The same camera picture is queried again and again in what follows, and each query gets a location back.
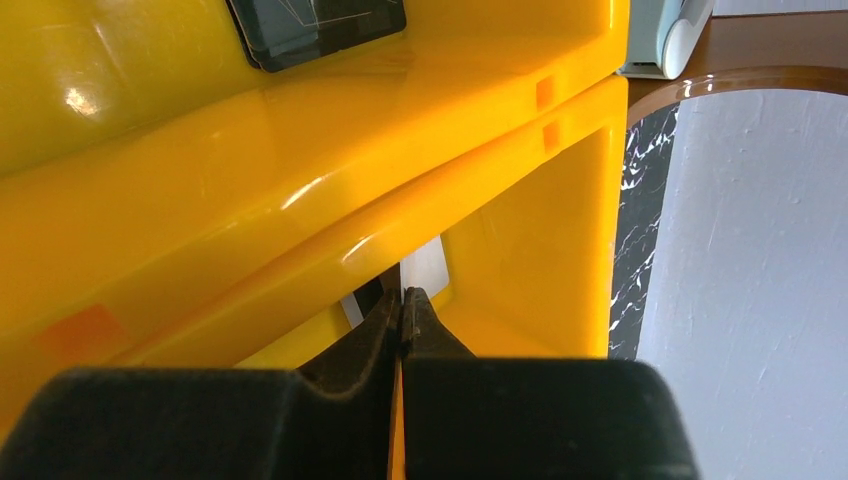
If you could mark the white stapler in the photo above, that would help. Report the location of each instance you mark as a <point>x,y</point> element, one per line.
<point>662,36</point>

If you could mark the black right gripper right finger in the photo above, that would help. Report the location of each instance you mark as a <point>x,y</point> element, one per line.
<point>471,417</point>

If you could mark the black card with stripe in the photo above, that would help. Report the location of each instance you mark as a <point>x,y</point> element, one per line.
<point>280,34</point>

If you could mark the left yellow plastic bin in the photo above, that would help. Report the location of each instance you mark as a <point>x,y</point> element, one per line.
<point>147,168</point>

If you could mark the white card with grey stripe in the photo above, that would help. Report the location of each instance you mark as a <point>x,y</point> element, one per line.
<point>426,268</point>

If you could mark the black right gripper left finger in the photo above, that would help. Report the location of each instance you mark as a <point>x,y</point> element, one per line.
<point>330,418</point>

